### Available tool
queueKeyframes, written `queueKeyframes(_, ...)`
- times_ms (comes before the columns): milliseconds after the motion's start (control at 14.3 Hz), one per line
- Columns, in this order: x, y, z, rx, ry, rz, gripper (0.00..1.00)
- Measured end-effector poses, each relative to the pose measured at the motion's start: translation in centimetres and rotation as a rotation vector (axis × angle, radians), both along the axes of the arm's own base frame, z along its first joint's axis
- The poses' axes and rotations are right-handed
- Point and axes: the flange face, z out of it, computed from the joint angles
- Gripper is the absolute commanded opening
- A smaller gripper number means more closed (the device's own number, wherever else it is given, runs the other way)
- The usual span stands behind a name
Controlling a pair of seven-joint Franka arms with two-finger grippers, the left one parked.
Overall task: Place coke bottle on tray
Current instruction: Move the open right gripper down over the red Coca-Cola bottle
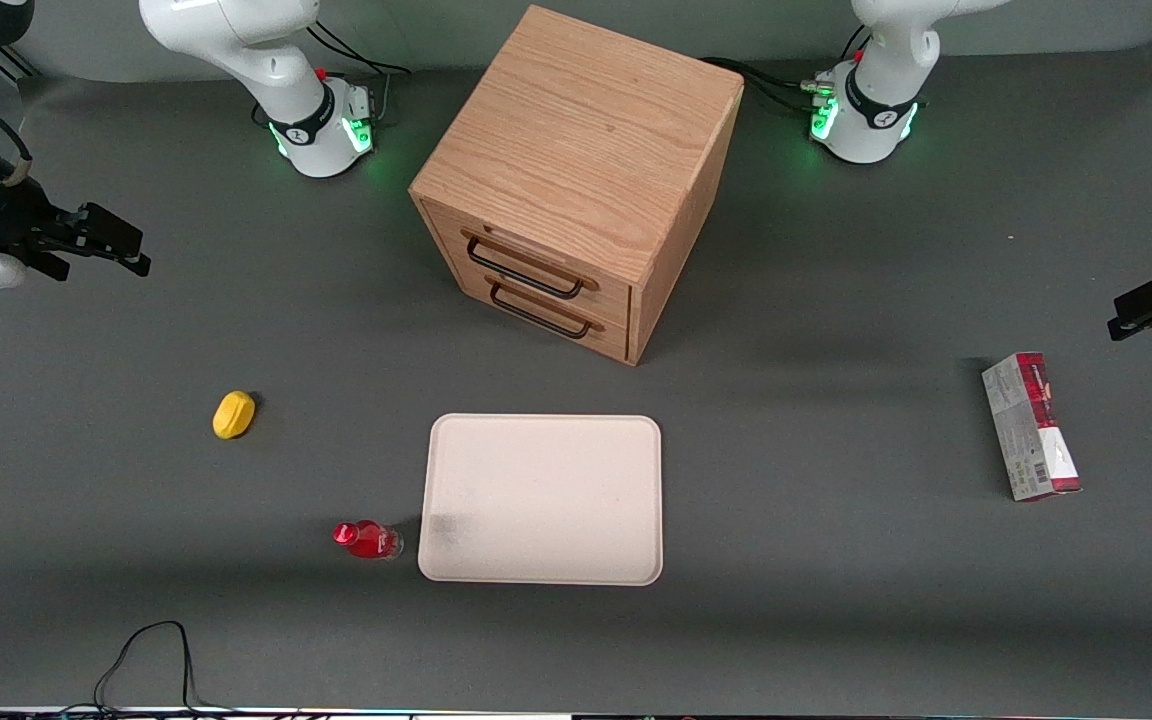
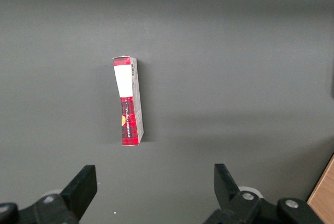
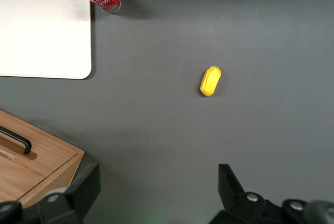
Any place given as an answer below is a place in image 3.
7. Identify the wooden drawer cabinet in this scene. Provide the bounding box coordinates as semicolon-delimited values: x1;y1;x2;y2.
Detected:
0;109;86;209

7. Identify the cream rectangular tray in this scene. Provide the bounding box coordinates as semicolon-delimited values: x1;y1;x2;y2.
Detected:
0;0;92;80

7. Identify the wooden drawer front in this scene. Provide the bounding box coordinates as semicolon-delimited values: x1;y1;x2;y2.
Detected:
0;109;85;178
0;155;47;203

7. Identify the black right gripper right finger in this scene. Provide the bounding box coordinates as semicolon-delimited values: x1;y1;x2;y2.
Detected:
208;163;284;224

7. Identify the black drawer handle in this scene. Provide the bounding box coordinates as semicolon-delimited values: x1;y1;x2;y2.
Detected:
0;126;32;156

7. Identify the yellow toy lemon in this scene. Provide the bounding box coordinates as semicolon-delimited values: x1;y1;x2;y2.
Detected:
199;66;222;97

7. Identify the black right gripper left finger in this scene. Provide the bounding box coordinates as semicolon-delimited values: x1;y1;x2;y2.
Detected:
22;163;101;224

